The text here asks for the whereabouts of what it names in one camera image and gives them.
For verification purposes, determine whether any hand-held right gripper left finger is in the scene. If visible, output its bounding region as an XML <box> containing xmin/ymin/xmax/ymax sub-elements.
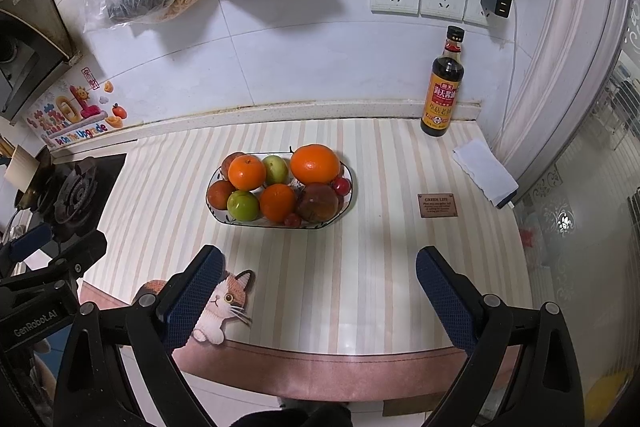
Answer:
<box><xmin>52</xmin><ymin>244</ymin><xmax>226</xmax><ymax>427</ymax></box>

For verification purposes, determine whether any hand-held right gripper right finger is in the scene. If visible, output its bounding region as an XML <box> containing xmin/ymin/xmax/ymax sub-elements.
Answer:
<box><xmin>415</xmin><ymin>246</ymin><xmax>586</xmax><ymax>427</ymax></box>

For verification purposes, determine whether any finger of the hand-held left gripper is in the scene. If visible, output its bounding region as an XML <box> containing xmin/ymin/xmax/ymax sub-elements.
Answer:
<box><xmin>0</xmin><ymin>222</ymin><xmax>56</xmax><ymax>265</ymax></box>
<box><xmin>47</xmin><ymin>229</ymin><xmax>108</xmax><ymax>280</ymax></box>

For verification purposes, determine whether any floral print plate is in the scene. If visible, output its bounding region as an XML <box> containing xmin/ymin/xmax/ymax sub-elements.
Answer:
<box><xmin>206</xmin><ymin>153</ymin><xmax>359</xmax><ymax>233</ymax></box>

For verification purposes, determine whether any large green apple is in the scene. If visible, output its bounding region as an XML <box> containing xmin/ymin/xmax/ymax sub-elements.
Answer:
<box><xmin>227</xmin><ymin>190</ymin><xmax>260</xmax><ymax>222</ymax></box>

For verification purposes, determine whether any small orange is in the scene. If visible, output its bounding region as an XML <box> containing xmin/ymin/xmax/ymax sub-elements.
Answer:
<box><xmin>258</xmin><ymin>183</ymin><xmax>297</xmax><ymax>224</ymax></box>

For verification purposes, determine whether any small green apple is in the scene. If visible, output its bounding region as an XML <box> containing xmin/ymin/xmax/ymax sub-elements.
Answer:
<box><xmin>262</xmin><ymin>155</ymin><xmax>291</xmax><ymax>186</ymax></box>

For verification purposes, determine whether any red apple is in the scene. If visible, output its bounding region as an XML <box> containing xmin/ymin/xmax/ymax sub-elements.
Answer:
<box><xmin>295</xmin><ymin>183</ymin><xmax>341</xmax><ymax>223</ymax></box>

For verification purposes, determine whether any large navel orange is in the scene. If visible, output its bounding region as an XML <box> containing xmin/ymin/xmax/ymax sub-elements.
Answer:
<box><xmin>290</xmin><ymin>144</ymin><xmax>341</xmax><ymax>186</ymax></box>

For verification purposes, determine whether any black gas stove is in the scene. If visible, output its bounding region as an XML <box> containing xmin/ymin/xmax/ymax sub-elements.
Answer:
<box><xmin>20</xmin><ymin>153</ymin><xmax>127</xmax><ymax>248</ymax></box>

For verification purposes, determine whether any striped table cover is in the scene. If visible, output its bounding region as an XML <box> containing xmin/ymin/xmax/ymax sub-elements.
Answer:
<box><xmin>80</xmin><ymin>117</ymin><xmax>533</xmax><ymax>403</ymax></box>

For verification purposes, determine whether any brown label patch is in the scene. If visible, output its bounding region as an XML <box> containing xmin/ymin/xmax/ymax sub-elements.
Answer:
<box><xmin>417</xmin><ymin>193</ymin><xmax>459</xmax><ymax>219</ymax></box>

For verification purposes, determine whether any dark red round fruit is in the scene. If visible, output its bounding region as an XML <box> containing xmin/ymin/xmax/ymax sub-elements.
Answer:
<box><xmin>207</xmin><ymin>180</ymin><xmax>236</xmax><ymax>210</ymax></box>

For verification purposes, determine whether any white folded cloth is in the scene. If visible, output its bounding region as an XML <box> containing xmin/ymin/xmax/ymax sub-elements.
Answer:
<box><xmin>452</xmin><ymin>139</ymin><xmax>519</xmax><ymax>208</ymax></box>

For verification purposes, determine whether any yellow object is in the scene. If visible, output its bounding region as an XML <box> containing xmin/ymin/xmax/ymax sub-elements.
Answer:
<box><xmin>582</xmin><ymin>367</ymin><xmax>633</xmax><ymax>408</ymax></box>

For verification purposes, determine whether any metal range hood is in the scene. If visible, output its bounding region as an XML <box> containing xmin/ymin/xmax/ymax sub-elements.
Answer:
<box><xmin>0</xmin><ymin>0</ymin><xmax>81</xmax><ymax>125</ymax></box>

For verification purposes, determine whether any dark sauce bottle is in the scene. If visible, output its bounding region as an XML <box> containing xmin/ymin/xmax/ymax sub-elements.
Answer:
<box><xmin>420</xmin><ymin>25</ymin><xmax>466</xmax><ymax>138</ymax></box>

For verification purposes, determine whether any colourful wall sticker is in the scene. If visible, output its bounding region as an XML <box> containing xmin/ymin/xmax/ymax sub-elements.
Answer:
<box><xmin>25</xmin><ymin>67</ymin><xmax>128</xmax><ymax>150</ymax></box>

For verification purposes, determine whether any white charging cable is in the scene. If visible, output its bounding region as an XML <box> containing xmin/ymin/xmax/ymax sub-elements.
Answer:
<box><xmin>492</xmin><ymin>0</ymin><xmax>519</xmax><ymax>152</ymax></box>

